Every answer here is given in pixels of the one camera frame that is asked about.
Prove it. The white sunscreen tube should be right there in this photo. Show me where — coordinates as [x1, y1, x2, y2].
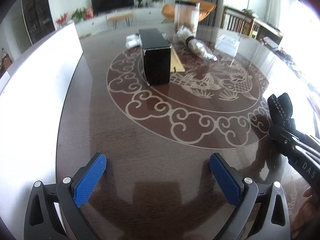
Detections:
[125, 34, 142, 49]

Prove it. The person right hand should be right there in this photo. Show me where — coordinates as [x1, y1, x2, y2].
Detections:
[291, 187, 319, 239]

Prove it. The white storage box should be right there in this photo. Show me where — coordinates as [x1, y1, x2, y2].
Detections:
[1, 24, 83, 239]

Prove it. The white plastic swab box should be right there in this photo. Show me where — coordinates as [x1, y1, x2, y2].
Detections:
[214, 35, 240, 57]

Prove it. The cotton swab bag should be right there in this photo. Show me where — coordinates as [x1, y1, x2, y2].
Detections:
[176, 25, 217, 61]

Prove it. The black rectangular box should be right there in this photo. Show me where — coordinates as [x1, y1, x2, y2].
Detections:
[139, 29, 171, 86]

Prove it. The wooden dining chair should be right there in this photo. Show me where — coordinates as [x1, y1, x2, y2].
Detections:
[220, 5, 255, 37]

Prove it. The white tv cabinet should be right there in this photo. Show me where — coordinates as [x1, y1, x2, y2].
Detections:
[75, 8, 168, 38]

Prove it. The red flowers white vase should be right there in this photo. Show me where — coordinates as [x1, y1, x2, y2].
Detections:
[55, 12, 68, 29]

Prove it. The small wooden bench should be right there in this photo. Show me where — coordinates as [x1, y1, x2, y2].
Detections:
[106, 12, 135, 30]

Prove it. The potted plant by vase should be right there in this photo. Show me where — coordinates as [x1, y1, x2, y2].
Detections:
[71, 7, 94, 22]

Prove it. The clear jar with black lid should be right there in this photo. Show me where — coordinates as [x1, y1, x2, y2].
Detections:
[174, 0, 200, 34]

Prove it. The orange lounge chair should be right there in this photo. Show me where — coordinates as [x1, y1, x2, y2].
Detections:
[161, 0, 217, 26]

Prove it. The black display cabinet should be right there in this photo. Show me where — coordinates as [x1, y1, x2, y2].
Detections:
[22, 0, 55, 45]

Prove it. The black television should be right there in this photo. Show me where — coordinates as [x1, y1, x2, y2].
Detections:
[91, 0, 134, 15]

